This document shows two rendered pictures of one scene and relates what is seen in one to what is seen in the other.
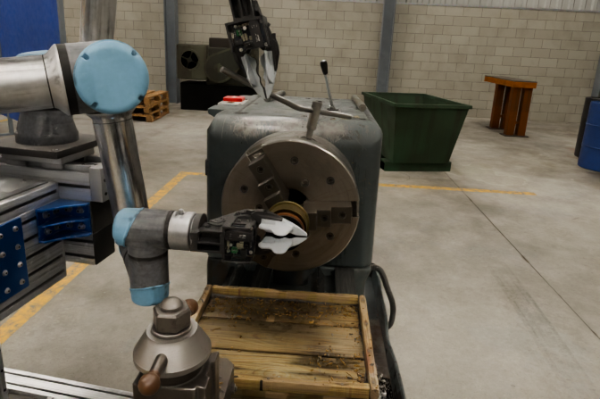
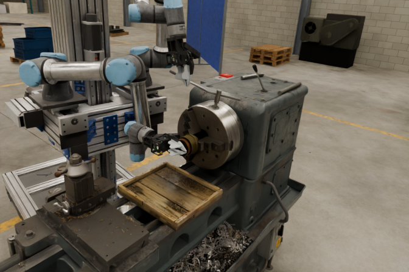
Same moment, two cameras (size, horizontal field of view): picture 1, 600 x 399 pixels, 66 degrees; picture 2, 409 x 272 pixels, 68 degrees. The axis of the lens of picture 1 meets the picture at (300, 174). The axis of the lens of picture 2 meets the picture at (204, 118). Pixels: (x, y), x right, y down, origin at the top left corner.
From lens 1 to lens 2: 78 cm
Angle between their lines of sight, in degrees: 33
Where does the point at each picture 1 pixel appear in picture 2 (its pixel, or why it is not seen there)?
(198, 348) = (78, 171)
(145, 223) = (132, 129)
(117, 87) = (119, 76)
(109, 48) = (116, 62)
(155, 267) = (136, 146)
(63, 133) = not seen: hidden behind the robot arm
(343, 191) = (222, 136)
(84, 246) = not seen: hidden behind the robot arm
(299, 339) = (176, 195)
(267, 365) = (154, 198)
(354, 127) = (251, 104)
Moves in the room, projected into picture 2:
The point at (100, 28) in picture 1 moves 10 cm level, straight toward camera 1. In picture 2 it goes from (161, 38) to (154, 41)
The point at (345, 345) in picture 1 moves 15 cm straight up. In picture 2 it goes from (190, 205) to (192, 174)
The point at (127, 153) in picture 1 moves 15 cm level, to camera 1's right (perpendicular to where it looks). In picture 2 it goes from (139, 99) to (161, 106)
